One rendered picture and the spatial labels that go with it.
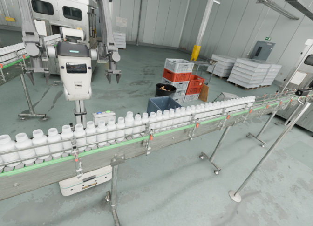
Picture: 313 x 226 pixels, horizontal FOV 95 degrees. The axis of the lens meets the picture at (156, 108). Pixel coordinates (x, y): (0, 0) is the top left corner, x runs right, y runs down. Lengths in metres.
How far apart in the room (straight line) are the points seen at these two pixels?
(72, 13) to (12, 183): 3.87
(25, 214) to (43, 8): 3.89
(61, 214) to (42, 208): 0.20
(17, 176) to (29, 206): 1.08
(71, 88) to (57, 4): 3.27
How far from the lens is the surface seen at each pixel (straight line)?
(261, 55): 11.56
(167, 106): 1.94
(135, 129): 1.01
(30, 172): 1.01
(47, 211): 1.99
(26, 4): 1.20
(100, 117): 1.05
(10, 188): 1.09
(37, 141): 0.92
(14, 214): 2.09
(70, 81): 1.38
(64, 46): 1.39
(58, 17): 4.51
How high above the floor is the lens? 1.70
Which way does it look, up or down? 29 degrees down
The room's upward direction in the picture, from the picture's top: 12 degrees clockwise
